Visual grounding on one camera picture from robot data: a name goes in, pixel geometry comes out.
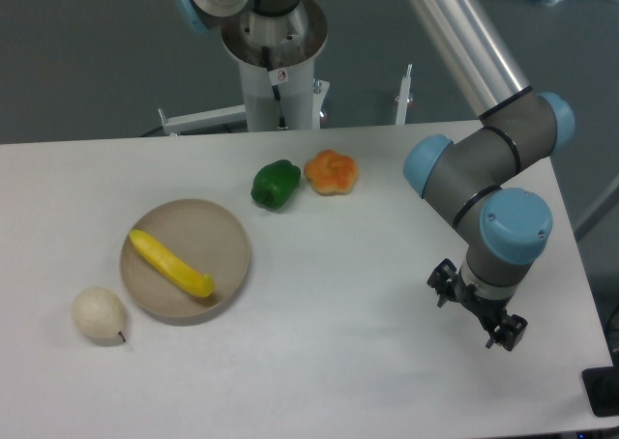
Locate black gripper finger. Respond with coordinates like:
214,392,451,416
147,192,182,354
486,311,527,351
427,258,457,307

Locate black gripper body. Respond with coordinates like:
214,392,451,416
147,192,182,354
452,270,508,331

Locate yellow toy banana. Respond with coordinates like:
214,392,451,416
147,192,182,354
129,229,216,298

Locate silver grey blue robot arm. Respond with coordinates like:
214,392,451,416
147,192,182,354
175,0,575,350

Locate beige round plate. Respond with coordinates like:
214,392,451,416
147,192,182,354
120,199,251,326

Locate black device at table edge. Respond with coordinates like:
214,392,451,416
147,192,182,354
581,366,618,418

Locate orange flower-shaped bread roll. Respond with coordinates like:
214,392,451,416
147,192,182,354
304,149,359,195

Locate green toy bell pepper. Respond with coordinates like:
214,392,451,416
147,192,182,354
251,160,301,210

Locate white toy pear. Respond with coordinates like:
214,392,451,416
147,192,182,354
71,286,127,343

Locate white metal bracket right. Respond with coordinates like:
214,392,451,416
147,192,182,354
395,64,414,125

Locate white metal bracket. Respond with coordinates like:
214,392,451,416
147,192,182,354
158,104,246,135
395,64,414,125

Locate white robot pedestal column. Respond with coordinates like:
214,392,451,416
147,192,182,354
239,59,324,132

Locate black cable on pedestal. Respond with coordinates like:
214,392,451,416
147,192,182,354
262,45,288,130

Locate white metal bracket left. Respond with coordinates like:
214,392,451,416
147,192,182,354
158,104,246,135

